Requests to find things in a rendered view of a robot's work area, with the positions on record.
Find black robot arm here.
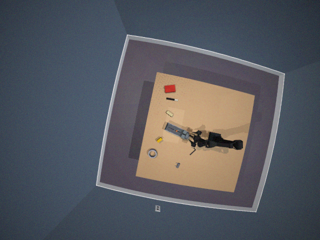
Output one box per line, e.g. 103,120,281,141
193,135,243,150

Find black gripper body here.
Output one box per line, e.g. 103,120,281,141
191,130,202,147

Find red rectangular block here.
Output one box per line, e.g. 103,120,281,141
164,85,176,93

